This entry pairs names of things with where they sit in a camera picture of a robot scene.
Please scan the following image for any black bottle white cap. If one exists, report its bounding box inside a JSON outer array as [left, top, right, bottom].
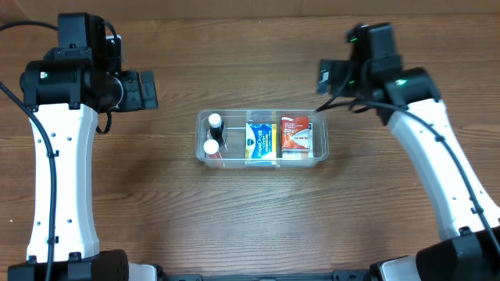
[[209, 113, 227, 146]]

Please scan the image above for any red medicine box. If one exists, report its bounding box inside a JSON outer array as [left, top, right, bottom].
[[281, 116, 310, 152]]

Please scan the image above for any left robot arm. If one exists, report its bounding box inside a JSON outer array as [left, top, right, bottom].
[[8, 59, 161, 280]]

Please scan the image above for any orange bottle white cap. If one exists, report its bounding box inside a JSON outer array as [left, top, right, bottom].
[[203, 139, 222, 158]]

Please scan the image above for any white Hansaplast plaster box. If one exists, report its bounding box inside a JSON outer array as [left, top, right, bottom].
[[282, 123, 314, 159]]

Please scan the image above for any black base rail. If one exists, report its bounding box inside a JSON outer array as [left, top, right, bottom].
[[158, 269, 379, 281]]

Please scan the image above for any clear plastic container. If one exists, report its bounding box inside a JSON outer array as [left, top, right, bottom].
[[195, 109, 329, 169]]

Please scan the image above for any blue Vicks VapoDrops box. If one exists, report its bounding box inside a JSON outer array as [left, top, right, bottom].
[[245, 123, 277, 159]]

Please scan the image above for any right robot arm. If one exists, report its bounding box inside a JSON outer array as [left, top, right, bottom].
[[317, 59, 499, 280]]

